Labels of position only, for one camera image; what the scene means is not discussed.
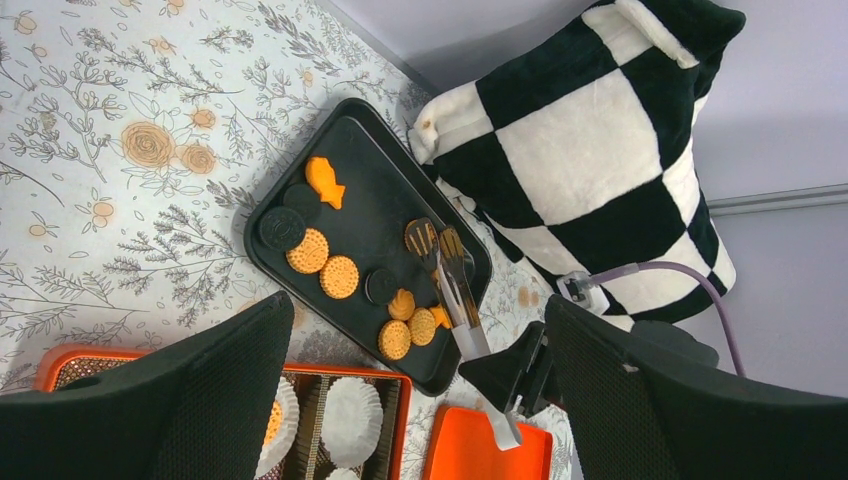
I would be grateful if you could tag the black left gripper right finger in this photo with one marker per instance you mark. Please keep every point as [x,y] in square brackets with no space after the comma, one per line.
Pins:
[639,411]

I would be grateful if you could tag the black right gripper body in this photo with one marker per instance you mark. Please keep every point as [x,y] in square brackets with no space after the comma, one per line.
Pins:
[520,379]

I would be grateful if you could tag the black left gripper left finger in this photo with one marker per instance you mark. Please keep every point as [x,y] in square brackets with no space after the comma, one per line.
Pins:
[197,409]

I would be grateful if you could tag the round orange cookie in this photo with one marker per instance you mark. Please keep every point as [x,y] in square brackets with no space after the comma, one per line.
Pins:
[311,254]
[394,340]
[422,327]
[274,423]
[420,237]
[339,277]

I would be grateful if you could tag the orange compartment box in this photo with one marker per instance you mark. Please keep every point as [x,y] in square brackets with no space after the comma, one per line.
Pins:
[307,458]

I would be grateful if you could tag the black baking tray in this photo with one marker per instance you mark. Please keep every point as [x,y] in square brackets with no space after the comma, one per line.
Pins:
[385,190]

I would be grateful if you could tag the white paper cupcake liner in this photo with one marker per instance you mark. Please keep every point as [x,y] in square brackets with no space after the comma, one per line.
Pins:
[273,454]
[352,421]
[342,474]

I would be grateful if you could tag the orange box lid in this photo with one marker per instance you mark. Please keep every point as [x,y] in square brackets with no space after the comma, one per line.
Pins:
[462,447]

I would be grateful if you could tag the orange fish shaped cookie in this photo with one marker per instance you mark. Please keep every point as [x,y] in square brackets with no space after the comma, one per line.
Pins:
[321,176]
[441,316]

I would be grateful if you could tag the orange swirl cookie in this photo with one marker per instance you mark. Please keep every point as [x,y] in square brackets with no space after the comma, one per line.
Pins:
[402,306]

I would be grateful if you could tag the black round sandwich cookie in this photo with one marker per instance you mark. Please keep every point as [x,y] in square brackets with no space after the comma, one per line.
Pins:
[303,200]
[281,228]
[381,286]

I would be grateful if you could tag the black white checkered pillow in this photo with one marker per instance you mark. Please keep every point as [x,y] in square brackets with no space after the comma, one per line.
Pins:
[579,154]

